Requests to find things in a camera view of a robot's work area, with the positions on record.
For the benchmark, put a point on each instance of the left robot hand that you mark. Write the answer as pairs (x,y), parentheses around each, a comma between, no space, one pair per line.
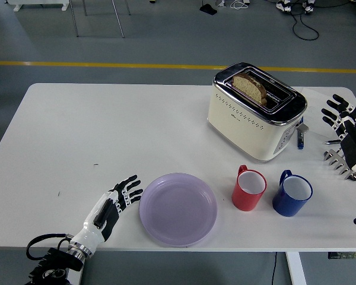
(98,216)

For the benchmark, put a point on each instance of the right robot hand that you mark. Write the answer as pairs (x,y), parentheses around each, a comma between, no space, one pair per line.
(351,142)

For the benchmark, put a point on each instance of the purple plate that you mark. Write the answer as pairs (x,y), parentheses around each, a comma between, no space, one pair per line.
(178,210)

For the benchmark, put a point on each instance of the bread slice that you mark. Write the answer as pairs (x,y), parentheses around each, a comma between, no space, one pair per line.
(249,86)

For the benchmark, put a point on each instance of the black silver pen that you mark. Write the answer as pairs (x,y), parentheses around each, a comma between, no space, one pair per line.
(332,142)

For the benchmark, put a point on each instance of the metal toast rack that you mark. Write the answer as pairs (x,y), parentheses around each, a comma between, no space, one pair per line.
(336,163)

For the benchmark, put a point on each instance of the white paper sheet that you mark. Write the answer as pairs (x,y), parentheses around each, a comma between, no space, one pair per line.
(314,112)

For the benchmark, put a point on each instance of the blue marker pen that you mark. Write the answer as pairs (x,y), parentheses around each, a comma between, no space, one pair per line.
(300,142)

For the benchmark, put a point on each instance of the blue mug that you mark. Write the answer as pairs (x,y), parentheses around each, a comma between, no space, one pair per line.
(286,206)

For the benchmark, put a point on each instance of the cream chrome toaster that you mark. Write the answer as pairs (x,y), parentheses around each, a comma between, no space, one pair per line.
(243,130)

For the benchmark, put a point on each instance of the table control panel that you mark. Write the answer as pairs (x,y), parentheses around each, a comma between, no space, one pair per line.
(347,255)

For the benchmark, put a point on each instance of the red mug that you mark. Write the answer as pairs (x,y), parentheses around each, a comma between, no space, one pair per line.
(246,202)

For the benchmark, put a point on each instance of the white table leg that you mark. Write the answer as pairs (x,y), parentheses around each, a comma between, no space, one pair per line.
(296,267)

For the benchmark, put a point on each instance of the black white sneaker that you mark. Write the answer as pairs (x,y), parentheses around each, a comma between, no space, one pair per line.
(308,7)
(283,6)

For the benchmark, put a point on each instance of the black foot pedal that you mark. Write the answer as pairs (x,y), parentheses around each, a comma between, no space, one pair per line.
(209,9)

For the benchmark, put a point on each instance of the white stand base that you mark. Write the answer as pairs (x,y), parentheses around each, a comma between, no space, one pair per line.
(38,3)

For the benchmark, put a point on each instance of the grey metal chair frame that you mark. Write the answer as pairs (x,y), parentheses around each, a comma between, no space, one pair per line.
(118,20)

